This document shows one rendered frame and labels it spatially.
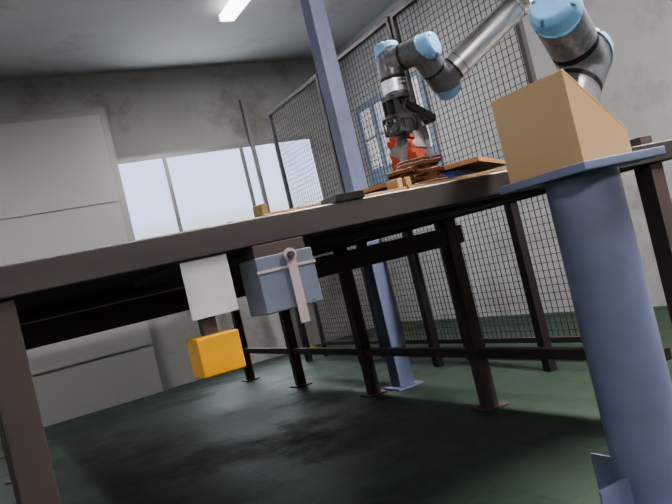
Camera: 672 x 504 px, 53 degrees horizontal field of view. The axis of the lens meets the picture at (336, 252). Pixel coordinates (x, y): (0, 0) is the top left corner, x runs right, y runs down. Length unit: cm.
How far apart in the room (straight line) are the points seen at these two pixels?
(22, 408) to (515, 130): 121
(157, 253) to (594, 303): 97
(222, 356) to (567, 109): 90
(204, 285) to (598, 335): 89
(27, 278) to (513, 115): 112
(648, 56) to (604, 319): 333
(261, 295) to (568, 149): 74
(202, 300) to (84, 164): 528
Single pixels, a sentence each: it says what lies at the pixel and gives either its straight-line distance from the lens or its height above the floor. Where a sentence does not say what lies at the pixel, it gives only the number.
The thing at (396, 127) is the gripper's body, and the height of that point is 112.
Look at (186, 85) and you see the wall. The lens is 712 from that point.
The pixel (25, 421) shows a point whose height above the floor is 64.
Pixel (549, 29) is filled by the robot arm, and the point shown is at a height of 118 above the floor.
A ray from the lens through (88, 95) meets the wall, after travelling 687.
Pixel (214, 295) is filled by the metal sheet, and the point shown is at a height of 78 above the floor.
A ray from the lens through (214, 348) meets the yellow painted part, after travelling 138.
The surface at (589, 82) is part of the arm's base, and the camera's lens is 173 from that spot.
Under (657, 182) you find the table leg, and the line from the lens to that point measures 231.
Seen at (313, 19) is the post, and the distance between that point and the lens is 410.
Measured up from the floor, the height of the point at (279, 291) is 75.
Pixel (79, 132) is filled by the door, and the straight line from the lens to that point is 670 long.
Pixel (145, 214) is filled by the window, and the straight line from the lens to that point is 665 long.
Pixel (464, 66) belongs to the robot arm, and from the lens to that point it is 206.
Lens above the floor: 78
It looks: 1 degrees up
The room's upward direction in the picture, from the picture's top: 13 degrees counter-clockwise
